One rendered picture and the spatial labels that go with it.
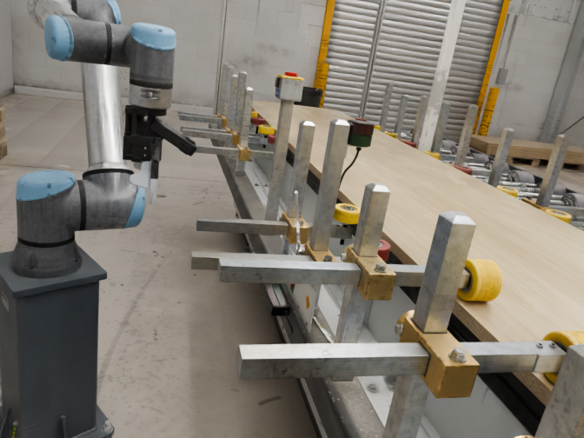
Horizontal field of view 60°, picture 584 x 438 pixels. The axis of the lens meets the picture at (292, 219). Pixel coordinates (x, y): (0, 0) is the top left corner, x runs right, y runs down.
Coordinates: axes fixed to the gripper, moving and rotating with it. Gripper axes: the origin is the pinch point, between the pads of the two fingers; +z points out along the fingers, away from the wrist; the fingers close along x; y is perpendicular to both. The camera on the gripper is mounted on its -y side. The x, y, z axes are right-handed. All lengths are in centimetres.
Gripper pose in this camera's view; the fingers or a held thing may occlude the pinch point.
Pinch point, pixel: (155, 195)
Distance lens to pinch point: 121.5
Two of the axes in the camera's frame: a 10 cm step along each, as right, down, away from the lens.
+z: -1.4, 9.3, 3.3
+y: -9.7, -0.6, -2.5
